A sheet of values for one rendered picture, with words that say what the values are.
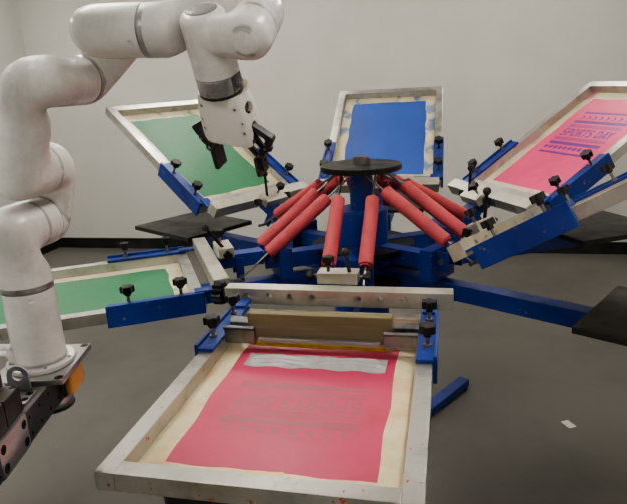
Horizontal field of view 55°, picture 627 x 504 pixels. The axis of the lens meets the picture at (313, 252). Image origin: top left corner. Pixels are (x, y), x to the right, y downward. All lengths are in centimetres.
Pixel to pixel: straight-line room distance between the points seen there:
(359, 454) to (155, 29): 83
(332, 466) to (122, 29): 83
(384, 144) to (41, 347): 233
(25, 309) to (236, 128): 51
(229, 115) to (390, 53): 457
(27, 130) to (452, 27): 471
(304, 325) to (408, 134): 188
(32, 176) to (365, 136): 236
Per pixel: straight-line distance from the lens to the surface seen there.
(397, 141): 323
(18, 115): 112
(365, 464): 118
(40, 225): 120
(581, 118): 299
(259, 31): 93
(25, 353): 126
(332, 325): 155
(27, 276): 120
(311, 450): 122
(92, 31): 104
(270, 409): 136
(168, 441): 130
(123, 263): 246
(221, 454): 124
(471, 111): 555
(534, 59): 558
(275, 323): 158
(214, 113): 105
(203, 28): 97
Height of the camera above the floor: 165
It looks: 16 degrees down
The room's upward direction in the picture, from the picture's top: 3 degrees counter-clockwise
